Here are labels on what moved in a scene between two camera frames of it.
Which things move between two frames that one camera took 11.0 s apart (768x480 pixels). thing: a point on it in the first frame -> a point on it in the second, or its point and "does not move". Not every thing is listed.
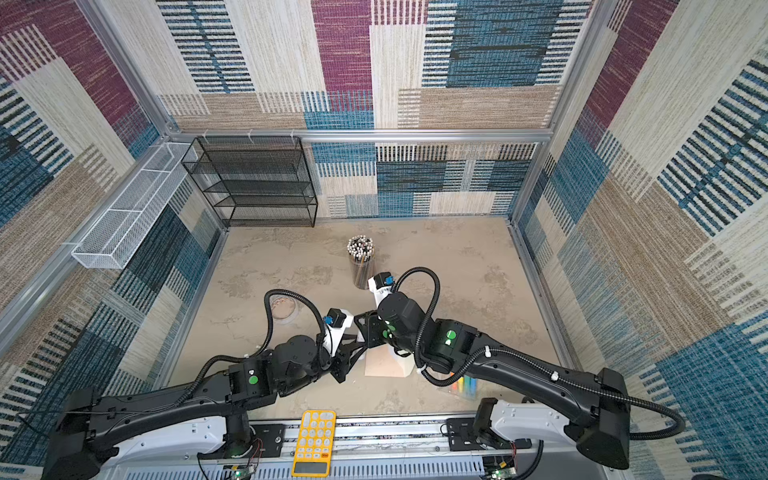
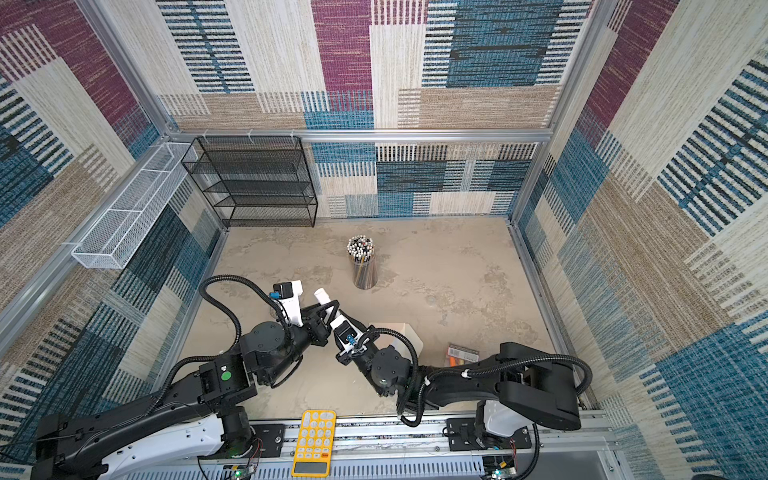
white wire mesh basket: (112, 239) does not move
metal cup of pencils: (361, 254) does not move
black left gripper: (342, 359) -> (312, 322)
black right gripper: (370, 332) -> (342, 360)
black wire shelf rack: (254, 181) does not move
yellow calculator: (314, 449) does not move
